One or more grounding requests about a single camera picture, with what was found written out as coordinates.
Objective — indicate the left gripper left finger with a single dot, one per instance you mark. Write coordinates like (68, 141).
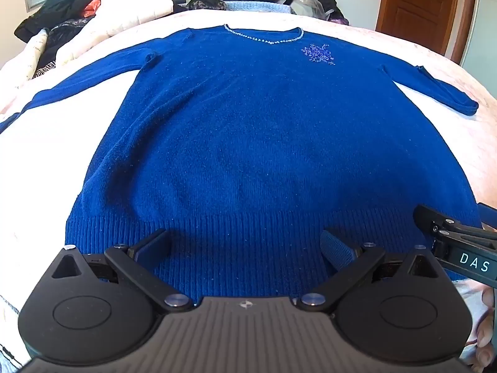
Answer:
(134, 266)

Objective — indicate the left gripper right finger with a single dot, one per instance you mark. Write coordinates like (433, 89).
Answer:
(353, 265)

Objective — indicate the blue knit sweater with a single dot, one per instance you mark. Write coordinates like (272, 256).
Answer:
(244, 145)

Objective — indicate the person right hand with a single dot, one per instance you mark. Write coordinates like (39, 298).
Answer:
(485, 353)

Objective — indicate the pink bed cover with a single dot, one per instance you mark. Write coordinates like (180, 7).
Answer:
(75, 316)

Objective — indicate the brown wooden door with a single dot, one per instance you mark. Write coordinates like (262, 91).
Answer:
(423, 22)

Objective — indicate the white puffer jacket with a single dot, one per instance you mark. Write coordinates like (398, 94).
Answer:
(111, 18)

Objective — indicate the black garment by window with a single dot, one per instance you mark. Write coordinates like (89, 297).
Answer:
(50, 14)

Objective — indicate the leopard print garment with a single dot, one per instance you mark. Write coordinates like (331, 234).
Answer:
(207, 4)

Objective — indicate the light blue folded blanket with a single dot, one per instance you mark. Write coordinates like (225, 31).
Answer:
(257, 6)

